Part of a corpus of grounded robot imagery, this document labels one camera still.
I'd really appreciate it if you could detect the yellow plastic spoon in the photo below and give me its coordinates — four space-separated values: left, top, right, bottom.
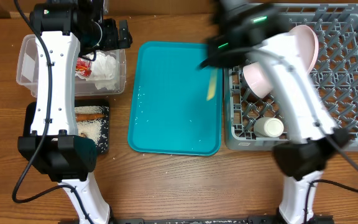
206 68 218 101

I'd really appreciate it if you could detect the white napkin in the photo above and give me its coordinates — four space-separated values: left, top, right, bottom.
86 51 117 90

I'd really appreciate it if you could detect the pink bowl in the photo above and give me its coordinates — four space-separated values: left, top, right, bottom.
242 63 273 98

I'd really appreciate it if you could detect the red foil wrapper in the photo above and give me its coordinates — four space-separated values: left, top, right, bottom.
75 58 91 78

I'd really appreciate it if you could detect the pink plate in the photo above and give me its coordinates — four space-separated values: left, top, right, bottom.
290 25 319 73

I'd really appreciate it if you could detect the orange carrot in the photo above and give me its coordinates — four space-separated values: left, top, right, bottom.
75 113 105 122

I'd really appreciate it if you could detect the pale green cup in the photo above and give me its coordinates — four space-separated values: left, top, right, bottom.
254 117 284 138

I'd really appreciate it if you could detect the white rice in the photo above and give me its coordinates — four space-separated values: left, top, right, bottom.
75 106 107 147

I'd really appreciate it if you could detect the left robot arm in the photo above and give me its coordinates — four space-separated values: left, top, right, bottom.
17 1 132 223

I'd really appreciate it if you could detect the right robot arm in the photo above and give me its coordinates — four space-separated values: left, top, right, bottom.
201 1 350 223

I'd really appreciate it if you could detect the grey dishwasher rack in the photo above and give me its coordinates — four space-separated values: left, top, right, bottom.
223 3 358 152

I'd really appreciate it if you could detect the teal plastic tray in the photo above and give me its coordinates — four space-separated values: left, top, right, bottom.
127 41 223 156

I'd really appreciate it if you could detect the clear plastic bin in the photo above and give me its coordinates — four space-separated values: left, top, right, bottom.
16 34 126 97

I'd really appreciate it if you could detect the black plastic tray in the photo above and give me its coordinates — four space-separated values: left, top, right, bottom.
75 99 110 155

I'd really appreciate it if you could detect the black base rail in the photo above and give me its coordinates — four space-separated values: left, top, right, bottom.
57 214 335 224

